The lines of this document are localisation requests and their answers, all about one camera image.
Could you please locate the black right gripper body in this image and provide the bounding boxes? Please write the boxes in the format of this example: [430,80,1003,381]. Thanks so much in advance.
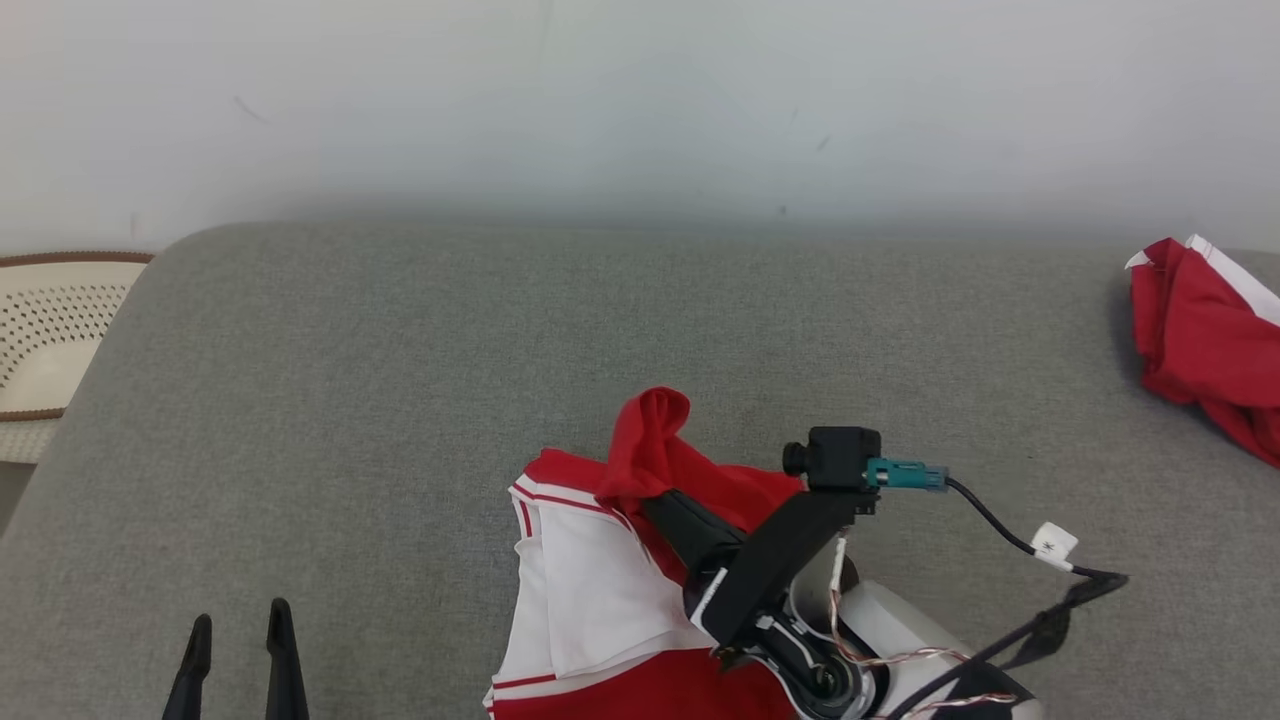
[689,489,882,652]

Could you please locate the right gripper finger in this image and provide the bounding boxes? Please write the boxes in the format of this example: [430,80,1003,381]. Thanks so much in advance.
[639,489,747,587]

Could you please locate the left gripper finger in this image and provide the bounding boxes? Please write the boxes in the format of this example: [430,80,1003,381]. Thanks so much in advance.
[162,613,214,720]
[264,597,310,720]

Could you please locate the red Bulls 23 jersey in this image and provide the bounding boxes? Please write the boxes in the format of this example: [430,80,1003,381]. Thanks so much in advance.
[484,387,813,720]

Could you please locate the red shorts with white stripe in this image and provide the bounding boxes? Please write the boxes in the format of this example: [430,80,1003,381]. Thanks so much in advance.
[1124,234,1280,470]

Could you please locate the white perforated laundry basket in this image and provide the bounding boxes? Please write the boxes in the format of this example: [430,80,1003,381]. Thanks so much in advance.
[0,251,157,464]

